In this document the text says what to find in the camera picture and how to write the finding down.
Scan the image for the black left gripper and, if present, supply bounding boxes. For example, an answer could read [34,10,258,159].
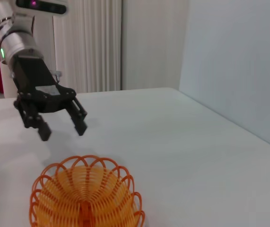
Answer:
[12,55,89,142]

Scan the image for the orange wire basket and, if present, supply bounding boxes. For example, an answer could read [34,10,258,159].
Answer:
[29,154,146,227]

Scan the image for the grey metal mount knob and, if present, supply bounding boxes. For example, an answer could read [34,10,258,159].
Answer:
[51,70,62,83]

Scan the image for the white curtain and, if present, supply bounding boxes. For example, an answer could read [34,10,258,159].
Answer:
[53,0,122,94]

